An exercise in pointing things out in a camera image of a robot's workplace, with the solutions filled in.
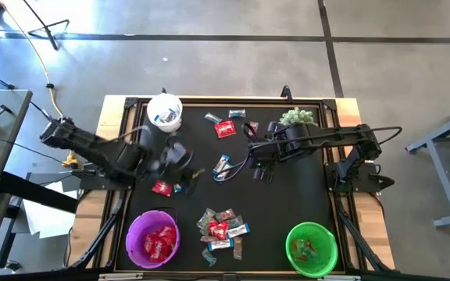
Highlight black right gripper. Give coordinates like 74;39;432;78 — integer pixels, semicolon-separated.
247;131;289;185

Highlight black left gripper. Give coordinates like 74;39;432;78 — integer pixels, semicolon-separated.
152;138;205;197

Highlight black table mat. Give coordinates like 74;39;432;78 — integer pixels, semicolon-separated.
116;104;345;272

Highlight white plastic bucket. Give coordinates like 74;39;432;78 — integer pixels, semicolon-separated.
146;92;184;133

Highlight artificial green potted plant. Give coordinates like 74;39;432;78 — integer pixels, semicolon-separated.
278;106;316;128

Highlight purple plastic bucket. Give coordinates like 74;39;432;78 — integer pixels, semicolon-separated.
125;209;182;269

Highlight green plastic bucket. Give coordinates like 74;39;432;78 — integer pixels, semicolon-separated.
284;221;339;279

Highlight white paper sheets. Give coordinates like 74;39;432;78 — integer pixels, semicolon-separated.
22;180;78;240

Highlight black table leg beam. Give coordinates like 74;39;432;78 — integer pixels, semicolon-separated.
0;171;78;214

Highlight grey side table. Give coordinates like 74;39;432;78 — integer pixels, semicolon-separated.
0;88;34;276

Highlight black tripod stand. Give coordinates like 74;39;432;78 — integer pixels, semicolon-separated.
21;0;71;52

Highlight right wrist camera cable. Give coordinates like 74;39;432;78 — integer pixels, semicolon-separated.
212;123;261;183

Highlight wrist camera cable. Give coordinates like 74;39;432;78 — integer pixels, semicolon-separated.
212;123;261;183
117;124;152;145

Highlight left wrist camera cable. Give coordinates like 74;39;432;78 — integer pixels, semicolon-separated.
117;124;152;145

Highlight black aluminium table frame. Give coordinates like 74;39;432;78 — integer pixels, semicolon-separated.
91;95;369;274

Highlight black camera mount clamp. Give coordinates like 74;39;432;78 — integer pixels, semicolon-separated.
280;84;295;103

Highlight black frame strut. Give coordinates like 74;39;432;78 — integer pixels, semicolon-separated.
70;190;128;270
334;194;392;272

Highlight yellow floor cable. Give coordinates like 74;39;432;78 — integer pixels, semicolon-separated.
0;0;80;169

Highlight grey metal table frame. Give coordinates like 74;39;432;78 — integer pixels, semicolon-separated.
405;99;450;229

